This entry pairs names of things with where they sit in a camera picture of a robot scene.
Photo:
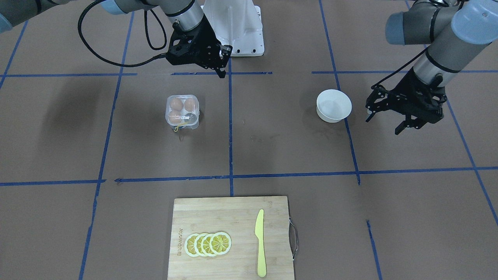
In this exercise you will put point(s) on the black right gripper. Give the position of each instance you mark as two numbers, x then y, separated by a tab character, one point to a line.
207	43

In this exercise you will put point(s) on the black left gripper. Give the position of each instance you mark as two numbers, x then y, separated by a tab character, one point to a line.
409	90

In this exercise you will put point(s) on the clear plastic egg box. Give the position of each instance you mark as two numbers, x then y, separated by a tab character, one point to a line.
190	119

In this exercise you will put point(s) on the brown egg from bowl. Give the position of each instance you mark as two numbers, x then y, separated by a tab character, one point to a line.
190	104

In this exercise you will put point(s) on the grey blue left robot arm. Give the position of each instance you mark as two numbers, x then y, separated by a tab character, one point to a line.
454	33

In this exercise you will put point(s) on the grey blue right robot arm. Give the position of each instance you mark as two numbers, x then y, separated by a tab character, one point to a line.
187	12

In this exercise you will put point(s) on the brown egg back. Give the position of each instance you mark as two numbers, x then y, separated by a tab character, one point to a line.
176	104

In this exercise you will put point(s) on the brown egg front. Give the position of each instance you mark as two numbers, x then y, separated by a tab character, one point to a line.
175	117

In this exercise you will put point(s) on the white bowl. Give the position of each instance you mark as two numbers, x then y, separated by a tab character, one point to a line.
333	106

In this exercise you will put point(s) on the yellow plastic knife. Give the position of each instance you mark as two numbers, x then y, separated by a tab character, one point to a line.
259	233

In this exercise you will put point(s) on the bamboo cutting board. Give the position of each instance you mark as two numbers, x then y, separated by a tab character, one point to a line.
237	217

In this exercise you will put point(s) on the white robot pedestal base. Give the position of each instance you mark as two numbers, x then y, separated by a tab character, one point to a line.
237	23

